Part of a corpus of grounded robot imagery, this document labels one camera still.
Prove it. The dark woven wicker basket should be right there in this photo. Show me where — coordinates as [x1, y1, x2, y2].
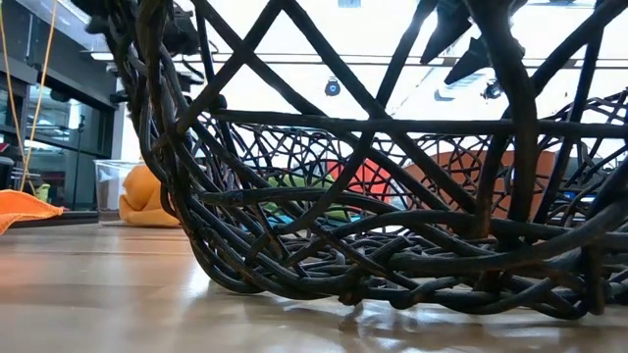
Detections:
[71, 0, 628, 323]

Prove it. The red blurred object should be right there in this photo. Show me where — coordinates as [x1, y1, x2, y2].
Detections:
[327, 159, 393, 203]

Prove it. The black tripod stand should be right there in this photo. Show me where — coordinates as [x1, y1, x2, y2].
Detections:
[72, 114, 87, 211]

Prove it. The clear plastic bin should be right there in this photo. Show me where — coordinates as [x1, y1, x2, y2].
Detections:
[93, 160, 148, 226]

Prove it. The orange microfiber towel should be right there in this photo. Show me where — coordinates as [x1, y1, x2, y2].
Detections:
[0, 189, 66, 235]
[119, 165, 182, 228]

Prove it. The green microfiber towel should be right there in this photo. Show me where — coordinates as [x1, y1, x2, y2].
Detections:
[264, 175, 357, 222]

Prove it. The dark ceiling device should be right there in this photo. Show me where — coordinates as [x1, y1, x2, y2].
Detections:
[482, 79, 505, 101]

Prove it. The yellow cable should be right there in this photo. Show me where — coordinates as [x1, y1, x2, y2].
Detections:
[0, 0, 58, 193]

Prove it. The black aluminium table frame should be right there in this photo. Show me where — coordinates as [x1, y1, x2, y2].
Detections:
[9, 211, 99, 229]

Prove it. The grey horizontal beam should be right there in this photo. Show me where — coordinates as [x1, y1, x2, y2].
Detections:
[171, 51, 628, 70]

